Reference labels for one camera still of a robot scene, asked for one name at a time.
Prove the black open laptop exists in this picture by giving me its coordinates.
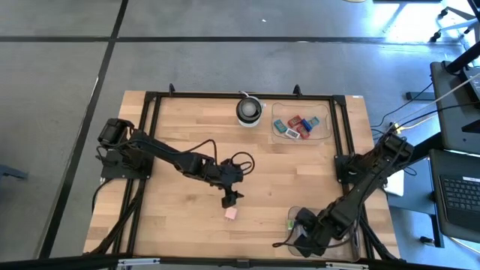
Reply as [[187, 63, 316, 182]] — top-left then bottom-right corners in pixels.
[[429, 148, 480, 245]]

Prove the yellow floor cable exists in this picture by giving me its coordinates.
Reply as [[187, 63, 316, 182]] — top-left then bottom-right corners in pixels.
[[396, 112, 440, 132]]

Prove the black aluminium table frame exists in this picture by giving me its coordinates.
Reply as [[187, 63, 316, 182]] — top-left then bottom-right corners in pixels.
[[84, 89, 402, 270]]

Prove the clear plastic bin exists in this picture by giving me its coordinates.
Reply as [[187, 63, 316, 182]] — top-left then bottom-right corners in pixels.
[[270, 103, 333, 146], [283, 205, 356, 262]]

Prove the silver frame bracket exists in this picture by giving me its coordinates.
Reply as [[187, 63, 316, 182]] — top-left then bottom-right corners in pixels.
[[116, 257, 161, 268], [325, 261, 371, 270]]

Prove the white chair base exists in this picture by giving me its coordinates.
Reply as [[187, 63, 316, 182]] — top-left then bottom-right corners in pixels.
[[430, 5, 480, 43]]

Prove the dark grey side table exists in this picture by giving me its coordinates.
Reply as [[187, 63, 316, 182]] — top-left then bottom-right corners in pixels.
[[430, 61, 480, 151]]

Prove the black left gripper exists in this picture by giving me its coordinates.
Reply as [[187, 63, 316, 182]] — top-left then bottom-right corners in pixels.
[[215, 164, 245, 209]]

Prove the white spotlight lamp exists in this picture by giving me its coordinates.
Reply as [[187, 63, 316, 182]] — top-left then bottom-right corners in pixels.
[[235, 94, 266, 128]]

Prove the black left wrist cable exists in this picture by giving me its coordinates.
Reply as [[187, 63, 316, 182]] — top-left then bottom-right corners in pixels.
[[202, 139, 257, 176]]

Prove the grey floor foot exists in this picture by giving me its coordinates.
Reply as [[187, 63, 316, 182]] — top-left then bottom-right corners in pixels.
[[0, 163, 29, 180]]

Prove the white paper sheet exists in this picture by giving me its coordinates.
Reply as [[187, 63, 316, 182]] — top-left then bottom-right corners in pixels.
[[385, 170, 405, 198]]

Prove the black stand pole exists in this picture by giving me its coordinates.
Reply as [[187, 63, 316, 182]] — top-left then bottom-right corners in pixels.
[[445, 40, 480, 75]]

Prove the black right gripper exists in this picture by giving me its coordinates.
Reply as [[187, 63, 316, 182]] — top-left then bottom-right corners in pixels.
[[294, 204, 353, 259]]

